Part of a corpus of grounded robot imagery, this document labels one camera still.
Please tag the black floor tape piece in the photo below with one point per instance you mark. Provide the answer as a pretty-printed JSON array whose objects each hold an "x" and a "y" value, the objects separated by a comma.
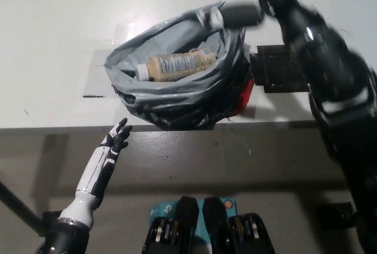
[{"x": 50, "y": 217}]

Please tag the red item beside bag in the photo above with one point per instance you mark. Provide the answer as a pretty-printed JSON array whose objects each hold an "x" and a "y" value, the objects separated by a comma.
[{"x": 244, "y": 98}]

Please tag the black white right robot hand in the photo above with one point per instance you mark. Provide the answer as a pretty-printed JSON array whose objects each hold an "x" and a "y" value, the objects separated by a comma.
[{"x": 321, "y": 47}]

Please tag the beige protein shake bottle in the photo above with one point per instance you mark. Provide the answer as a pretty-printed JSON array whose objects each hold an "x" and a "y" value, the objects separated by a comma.
[{"x": 176, "y": 64}]

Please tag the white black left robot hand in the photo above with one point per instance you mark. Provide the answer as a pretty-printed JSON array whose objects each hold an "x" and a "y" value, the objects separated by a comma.
[{"x": 103, "y": 162}]

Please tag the grey black plastic bag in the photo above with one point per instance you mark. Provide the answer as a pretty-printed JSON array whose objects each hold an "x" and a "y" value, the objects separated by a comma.
[{"x": 182, "y": 100}]

